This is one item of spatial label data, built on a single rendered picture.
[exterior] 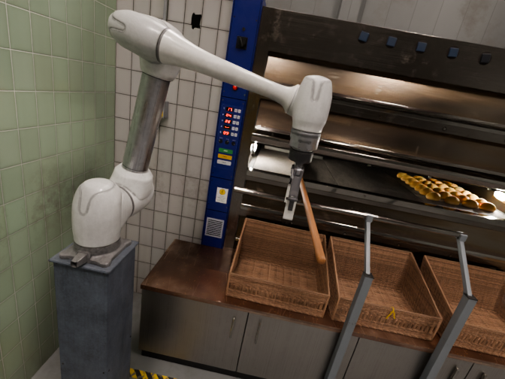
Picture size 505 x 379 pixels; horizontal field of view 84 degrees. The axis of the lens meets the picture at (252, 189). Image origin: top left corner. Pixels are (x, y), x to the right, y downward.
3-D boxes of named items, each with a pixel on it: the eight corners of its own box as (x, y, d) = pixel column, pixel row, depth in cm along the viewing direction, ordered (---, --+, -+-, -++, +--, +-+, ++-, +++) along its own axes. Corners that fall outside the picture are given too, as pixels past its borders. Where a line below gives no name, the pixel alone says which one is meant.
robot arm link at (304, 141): (291, 129, 82) (287, 149, 84) (322, 135, 81) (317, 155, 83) (291, 125, 90) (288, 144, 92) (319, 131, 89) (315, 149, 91)
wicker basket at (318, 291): (238, 250, 202) (244, 216, 193) (316, 268, 198) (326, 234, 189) (223, 296, 156) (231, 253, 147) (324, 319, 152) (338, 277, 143)
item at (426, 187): (394, 176, 249) (397, 170, 247) (449, 186, 247) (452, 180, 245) (427, 200, 192) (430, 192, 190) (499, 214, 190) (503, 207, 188)
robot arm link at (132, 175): (93, 212, 115) (124, 195, 136) (129, 228, 114) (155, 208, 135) (132, 6, 89) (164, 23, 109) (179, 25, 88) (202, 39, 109)
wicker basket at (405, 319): (318, 268, 198) (328, 234, 189) (397, 285, 197) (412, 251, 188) (330, 320, 153) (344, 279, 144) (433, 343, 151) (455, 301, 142)
